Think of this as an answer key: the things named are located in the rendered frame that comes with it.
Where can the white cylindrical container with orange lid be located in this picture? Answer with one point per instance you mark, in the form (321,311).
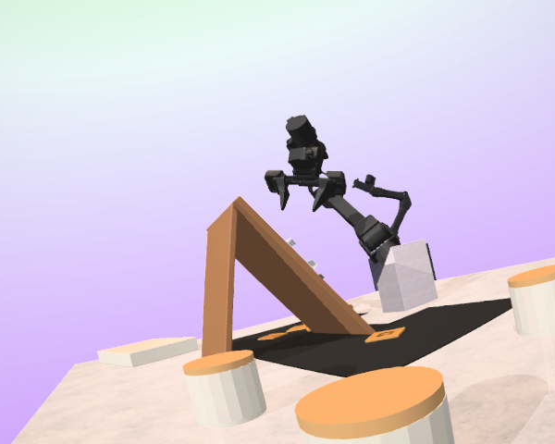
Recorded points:
(400,405)
(225,389)
(533,301)

